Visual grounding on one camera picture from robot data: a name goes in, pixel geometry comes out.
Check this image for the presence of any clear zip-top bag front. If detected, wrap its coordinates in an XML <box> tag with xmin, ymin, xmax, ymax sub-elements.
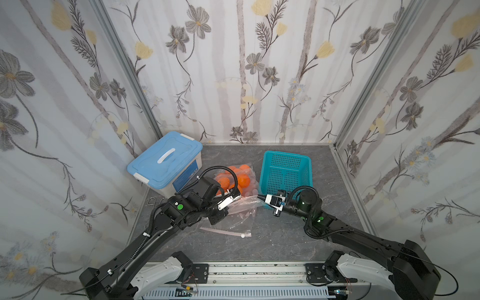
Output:
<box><xmin>199</xmin><ymin>196</ymin><xmax>264</xmax><ymax>238</ymax></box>

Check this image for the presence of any clear zip-top bag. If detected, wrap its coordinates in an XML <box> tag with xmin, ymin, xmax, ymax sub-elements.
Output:
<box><xmin>214</xmin><ymin>164</ymin><xmax>260</xmax><ymax>197</ymax></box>
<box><xmin>199</xmin><ymin>196</ymin><xmax>264</xmax><ymax>238</ymax></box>

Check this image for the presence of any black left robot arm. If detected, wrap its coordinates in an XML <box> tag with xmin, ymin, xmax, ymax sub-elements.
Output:
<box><xmin>79</xmin><ymin>167</ymin><xmax>241</xmax><ymax>300</ymax></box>

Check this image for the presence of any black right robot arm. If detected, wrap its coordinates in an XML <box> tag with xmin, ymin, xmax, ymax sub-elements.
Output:
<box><xmin>258</xmin><ymin>186</ymin><xmax>441</xmax><ymax>300</ymax></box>

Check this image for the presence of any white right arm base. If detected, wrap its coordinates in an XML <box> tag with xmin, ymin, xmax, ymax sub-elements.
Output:
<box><xmin>305</xmin><ymin>250</ymin><xmax>398</xmax><ymax>297</ymax></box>

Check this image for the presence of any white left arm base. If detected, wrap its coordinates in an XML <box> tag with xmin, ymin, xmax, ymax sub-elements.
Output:
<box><xmin>131</xmin><ymin>251</ymin><xmax>210</xmax><ymax>300</ymax></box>

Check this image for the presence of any clear zip-top bag rear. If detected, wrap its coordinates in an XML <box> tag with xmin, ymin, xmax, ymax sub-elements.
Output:
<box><xmin>214</xmin><ymin>164</ymin><xmax>260</xmax><ymax>197</ymax></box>

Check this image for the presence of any teal plastic basket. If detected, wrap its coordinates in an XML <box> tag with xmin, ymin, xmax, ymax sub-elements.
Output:
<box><xmin>259</xmin><ymin>151</ymin><xmax>313</xmax><ymax>201</ymax></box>

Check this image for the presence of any blue lid storage box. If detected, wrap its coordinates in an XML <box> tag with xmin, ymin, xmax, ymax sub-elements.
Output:
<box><xmin>127</xmin><ymin>131</ymin><xmax>203</xmax><ymax>198</ymax></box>

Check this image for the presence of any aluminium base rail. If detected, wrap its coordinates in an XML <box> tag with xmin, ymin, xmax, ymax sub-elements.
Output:
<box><xmin>142</xmin><ymin>260</ymin><xmax>406</xmax><ymax>300</ymax></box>

